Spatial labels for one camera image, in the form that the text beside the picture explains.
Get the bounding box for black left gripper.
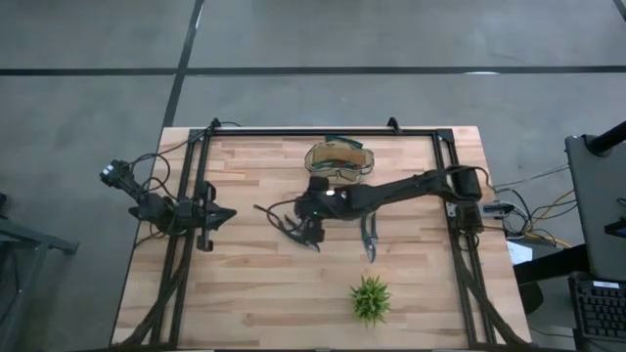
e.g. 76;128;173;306
175;180;239;253

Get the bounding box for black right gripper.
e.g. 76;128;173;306
279;191;346;254

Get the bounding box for grey metal pliers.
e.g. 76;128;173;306
360;210;379;264

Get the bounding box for beige green-trimmed gardening bag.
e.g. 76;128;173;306
303;135;376;186

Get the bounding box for green plant in white pot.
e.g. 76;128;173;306
348;274;392;328

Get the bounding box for grey black hub box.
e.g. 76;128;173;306
481;200;515;219

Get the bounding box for white paper sheet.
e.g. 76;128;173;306
506;240;533;266

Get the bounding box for black round stool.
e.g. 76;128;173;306
517;282;545;315

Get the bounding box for black keyboard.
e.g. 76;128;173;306
567;276;626;343

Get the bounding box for black pole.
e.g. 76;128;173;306
586;120;626;155

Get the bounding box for black metal table frame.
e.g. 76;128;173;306
146;116;500;349

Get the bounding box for bundle of loose cables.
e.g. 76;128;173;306
491;163;581;250

